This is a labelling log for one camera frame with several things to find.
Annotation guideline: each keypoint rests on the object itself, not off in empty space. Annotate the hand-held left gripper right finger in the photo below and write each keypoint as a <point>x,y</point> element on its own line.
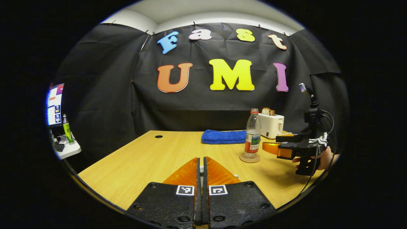
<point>235,203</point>

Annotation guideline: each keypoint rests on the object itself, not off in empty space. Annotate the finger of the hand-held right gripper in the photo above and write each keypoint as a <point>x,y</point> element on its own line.
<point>291,138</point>
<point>286,150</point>

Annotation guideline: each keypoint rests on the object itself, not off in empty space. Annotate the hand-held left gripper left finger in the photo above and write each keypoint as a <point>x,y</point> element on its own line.
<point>168,203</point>

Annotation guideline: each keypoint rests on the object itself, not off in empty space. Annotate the clear plastic water bottle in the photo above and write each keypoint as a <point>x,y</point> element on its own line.
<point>253,133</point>

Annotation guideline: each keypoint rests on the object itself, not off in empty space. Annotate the round brown coaster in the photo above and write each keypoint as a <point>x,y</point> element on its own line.
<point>250,159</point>

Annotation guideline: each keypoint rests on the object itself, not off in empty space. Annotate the green drink bottle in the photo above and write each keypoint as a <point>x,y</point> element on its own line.
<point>67,130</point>

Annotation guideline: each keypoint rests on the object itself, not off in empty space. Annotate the white toaster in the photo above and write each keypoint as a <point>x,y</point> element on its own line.
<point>272,125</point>

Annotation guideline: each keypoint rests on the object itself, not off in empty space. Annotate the toast slice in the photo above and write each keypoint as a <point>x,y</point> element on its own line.
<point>267,111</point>

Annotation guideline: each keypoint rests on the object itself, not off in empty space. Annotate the folded blue towel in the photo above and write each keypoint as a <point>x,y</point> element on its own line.
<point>222,136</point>

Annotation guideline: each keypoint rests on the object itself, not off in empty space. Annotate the white side desk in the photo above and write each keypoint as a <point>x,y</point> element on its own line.
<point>70,150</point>

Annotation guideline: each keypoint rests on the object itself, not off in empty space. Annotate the black keyboard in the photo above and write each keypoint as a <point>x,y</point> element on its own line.
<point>59,147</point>

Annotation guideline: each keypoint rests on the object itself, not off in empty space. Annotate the computer monitor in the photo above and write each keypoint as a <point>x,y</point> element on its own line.
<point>54,105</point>

